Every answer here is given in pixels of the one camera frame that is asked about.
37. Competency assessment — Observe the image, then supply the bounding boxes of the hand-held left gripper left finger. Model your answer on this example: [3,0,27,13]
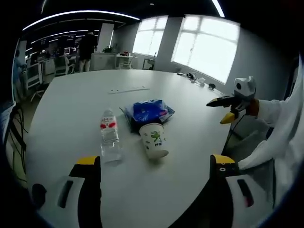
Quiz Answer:
[30,155,103,228]

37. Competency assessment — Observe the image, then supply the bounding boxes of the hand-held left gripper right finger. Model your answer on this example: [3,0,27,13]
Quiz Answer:
[209,153,277,228]

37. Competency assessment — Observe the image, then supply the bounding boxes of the clear plastic water bottle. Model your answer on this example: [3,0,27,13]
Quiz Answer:
[99,108,124,165]

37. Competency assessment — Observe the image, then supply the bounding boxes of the blue snack packet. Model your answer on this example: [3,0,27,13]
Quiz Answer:
[119,99,176,134]

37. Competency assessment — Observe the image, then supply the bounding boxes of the white paper cup green print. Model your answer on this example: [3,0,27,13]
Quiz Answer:
[138,123,170,160]

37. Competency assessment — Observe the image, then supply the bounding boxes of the person's right hand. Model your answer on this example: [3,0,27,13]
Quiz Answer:
[246,98,260,119]

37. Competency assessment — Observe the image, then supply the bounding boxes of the wide window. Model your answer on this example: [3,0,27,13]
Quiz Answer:
[170,14,241,85]

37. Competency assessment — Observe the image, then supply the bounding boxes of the white table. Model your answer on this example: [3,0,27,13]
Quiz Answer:
[25,68,241,228]

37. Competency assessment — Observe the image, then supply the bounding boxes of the short ceiling light strip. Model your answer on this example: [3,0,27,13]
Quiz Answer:
[210,0,226,18]

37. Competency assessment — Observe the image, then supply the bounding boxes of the narrow window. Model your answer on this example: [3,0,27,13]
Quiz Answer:
[132,16,169,57]

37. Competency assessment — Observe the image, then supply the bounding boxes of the grey swivel chair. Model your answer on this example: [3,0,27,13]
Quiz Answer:
[30,83,47,102]

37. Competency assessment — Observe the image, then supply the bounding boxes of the white cabinet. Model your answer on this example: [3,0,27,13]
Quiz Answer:
[91,52,117,71]

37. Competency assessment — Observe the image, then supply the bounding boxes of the white office chair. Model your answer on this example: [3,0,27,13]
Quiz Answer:
[62,55,76,75]

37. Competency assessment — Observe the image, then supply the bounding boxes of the white office desk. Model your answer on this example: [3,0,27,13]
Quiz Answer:
[24,57,57,90]

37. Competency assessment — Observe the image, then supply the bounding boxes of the long ceiling light strip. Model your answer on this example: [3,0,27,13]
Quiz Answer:
[22,10,141,31]

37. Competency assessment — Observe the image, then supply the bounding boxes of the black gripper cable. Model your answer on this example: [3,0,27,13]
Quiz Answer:
[224,113,247,150]

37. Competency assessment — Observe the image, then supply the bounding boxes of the black hanging cables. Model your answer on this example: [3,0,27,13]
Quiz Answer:
[6,104,28,174]

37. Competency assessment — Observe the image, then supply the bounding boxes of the table cable slot cover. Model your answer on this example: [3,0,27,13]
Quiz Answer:
[108,87,151,95]

